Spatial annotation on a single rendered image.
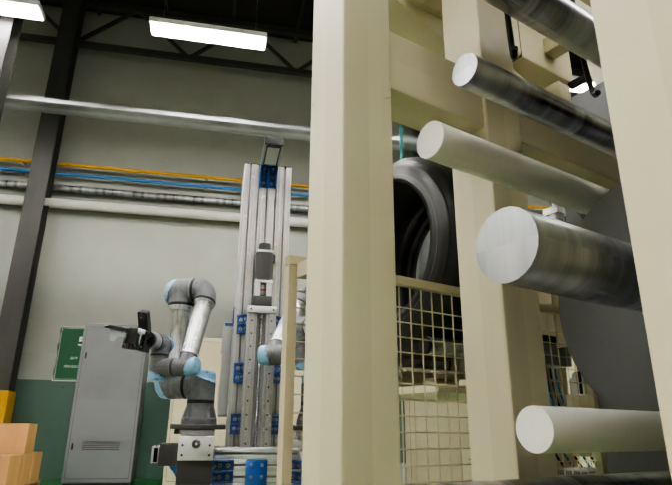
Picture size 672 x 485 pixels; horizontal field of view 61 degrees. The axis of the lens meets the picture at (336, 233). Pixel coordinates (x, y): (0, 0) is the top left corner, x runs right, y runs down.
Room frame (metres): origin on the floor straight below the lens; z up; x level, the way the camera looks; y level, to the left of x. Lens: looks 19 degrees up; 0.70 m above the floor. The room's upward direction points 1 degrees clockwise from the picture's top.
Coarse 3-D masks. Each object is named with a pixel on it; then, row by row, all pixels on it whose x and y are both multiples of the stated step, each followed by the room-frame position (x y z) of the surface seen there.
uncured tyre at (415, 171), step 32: (416, 160) 1.45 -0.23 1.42; (416, 192) 1.73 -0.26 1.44; (448, 192) 1.35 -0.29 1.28; (416, 224) 1.82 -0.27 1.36; (448, 224) 1.34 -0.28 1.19; (416, 256) 1.86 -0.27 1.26; (448, 256) 1.35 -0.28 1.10; (416, 320) 1.44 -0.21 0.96; (448, 320) 1.42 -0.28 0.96; (416, 352) 1.54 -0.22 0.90
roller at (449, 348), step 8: (424, 336) 1.44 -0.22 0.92; (424, 344) 1.43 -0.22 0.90; (432, 344) 1.42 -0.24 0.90; (440, 344) 1.44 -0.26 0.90; (448, 344) 1.45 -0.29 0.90; (456, 344) 1.47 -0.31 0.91; (424, 352) 1.43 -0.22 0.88; (432, 352) 1.43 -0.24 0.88; (440, 352) 1.45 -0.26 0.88; (448, 352) 1.46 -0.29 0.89; (456, 352) 1.47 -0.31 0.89
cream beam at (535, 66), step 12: (432, 0) 1.09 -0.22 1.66; (432, 12) 1.11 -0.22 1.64; (516, 24) 1.27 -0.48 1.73; (516, 36) 1.26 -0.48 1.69; (528, 36) 1.29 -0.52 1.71; (540, 36) 1.32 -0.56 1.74; (528, 48) 1.29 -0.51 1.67; (540, 48) 1.32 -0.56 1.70; (516, 60) 1.29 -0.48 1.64; (528, 60) 1.29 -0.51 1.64; (540, 60) 1.32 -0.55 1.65; (552, 60) 1.35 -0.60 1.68; (564, 60) 1.38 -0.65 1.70; (528, 72) 1.34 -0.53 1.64; (540, 72) 1.34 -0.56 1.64; (552, 72) 1.35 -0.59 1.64; (564, 72) 1.37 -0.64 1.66; (540, 84) 1.40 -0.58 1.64
